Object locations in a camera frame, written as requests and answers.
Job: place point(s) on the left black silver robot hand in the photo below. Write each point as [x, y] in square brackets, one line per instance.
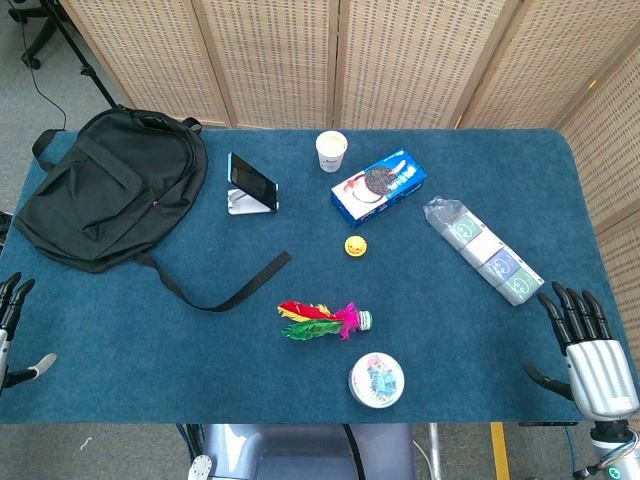
[12, 300]

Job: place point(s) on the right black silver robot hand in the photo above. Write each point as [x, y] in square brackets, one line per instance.
[600, 372]

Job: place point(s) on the colourful feather shuttlecock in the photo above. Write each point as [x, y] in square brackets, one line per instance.
[320, 322]

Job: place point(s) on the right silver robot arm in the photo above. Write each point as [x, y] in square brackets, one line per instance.
[610, 440]

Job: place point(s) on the white phone stand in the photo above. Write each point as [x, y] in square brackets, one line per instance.
[245, 206]

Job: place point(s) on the blue Oreo cookie box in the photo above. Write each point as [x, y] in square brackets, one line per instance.
[377, 184]

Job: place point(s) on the black backpack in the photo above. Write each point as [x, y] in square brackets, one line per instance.
[110, 185]

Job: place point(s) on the white table leg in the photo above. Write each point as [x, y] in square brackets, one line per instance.
[435, 450]

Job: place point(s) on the clear tub of binder clips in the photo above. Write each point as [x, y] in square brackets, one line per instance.
[376, 380]

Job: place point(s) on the black office chair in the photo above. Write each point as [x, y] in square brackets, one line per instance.
[35, 35]

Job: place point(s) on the black smartphone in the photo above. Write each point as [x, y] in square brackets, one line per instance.
[252, 182]

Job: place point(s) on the small yellow rubber duck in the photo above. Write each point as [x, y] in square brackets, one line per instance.
[355, 246]

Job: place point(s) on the blue felt table mat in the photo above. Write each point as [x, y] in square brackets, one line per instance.
[300, 280]

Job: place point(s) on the grey robot torso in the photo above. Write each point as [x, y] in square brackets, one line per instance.
[300, 452]

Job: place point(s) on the white paper cup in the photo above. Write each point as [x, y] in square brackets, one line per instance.
[331, 150]

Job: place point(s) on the woven rattan folding screen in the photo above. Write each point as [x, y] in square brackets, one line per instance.
[400, 60]

